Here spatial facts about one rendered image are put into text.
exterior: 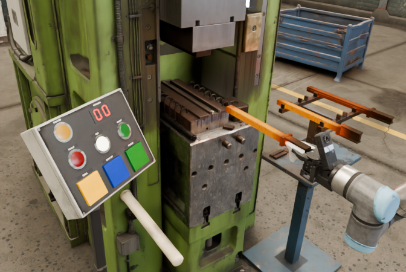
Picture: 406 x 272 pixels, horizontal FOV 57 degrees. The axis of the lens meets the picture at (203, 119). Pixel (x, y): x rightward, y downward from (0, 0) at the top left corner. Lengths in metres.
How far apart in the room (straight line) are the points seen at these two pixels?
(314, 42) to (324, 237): 3.18
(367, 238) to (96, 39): 1.07
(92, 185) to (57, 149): 0.14
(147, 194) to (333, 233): 1.31
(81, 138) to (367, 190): 0.81
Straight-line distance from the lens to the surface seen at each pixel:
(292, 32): 5.35
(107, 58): 1.41
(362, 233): 1.18
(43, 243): 2.49
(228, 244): 2.13
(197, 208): 1.71
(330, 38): 5.11
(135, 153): 1.24
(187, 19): 1.36
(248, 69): 1.81
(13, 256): 2.48
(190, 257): 1.91
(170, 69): 1.96
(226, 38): 1.49
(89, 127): 1.16
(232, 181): 1.76
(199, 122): 1.54
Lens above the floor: 1.68
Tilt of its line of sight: 27 degrees down
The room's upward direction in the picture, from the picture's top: 2 degrees clockwise
